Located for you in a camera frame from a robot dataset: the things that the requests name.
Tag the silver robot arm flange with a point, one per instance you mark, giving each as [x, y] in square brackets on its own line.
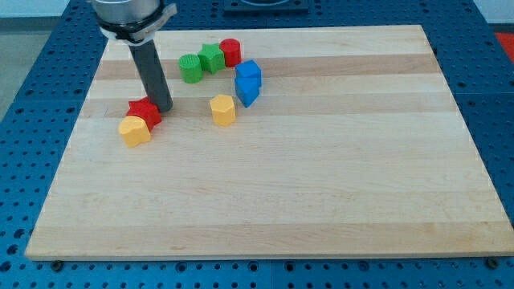
[133, 21]

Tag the wooden board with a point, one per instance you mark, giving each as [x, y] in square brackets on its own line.
[354, 148]

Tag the yellow hexagon block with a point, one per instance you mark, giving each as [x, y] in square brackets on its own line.
[223, 110]

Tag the green star block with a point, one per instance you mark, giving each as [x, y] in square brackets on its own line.
[212, 58]

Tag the blue wedge block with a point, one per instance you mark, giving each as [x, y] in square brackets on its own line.
[247, 90]

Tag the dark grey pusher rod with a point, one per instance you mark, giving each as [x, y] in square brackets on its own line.
[152, 75]

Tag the red cylinder block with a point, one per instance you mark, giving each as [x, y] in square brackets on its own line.
[231, 49]

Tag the green cylinder block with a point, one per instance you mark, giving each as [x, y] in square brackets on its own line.
[190, 68]

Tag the blue cube block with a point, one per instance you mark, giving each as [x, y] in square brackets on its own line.
[249, 69]

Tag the red star block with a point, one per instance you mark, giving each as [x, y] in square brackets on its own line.
[145, 110]

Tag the yellow heart block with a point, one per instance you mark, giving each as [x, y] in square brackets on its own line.
[134, 131]

